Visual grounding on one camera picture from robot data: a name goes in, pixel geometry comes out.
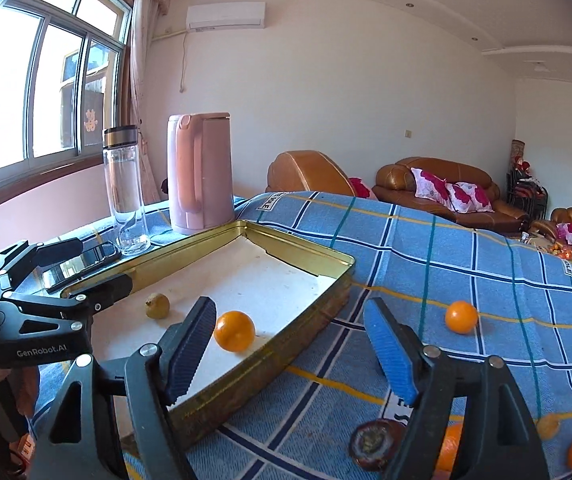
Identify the small yellow-brown fruit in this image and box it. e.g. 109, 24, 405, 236
145, 292, 171, 321

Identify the blue plaid tablecloth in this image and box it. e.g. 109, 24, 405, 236
0, 190, 572, 480

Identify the cluttered coffee table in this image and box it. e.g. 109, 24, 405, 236
530, 235, 572, 266

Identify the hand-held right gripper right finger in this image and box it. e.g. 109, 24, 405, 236
363, 297, 551, 480

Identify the pink electric kettle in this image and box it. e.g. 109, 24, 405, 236
167, 112, 237, 236

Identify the pink curtain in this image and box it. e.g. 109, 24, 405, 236
128, 0, 169, 201

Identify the window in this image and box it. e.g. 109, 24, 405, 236
0, 0, 134, 171

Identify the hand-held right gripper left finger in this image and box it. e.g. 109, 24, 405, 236
28, 296, 217, 480

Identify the brown leather sofa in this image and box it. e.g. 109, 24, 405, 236
376, 156, 531, 233

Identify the black smartphone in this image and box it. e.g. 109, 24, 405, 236
41, 241, 123, 294

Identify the stack of dark chairs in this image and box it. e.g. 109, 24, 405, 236
506, 160, 549, 221

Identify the dark brown chestnut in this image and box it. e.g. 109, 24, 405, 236
349, 419, 409, 472

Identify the gold metal tray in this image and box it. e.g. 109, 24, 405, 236
61, 220, 357, 451

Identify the air conditioner pipe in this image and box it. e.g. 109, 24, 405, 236
151, 27, 189, 93

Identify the clear glass bottle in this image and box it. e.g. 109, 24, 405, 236
102, 125, 151, 256

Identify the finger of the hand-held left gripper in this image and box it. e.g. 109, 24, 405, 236
0, 274, 134, 333
0, 238, 84, 291

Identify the white air conditioner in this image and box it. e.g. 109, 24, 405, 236
186, 1, 267, 33

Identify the person's left hand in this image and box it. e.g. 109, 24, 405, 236
0, 362, 41, 428

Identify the red floral pillow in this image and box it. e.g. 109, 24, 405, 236
348, 177, 379, 202

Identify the small yellow fruit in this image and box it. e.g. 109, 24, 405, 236
536, 415, 561, 442

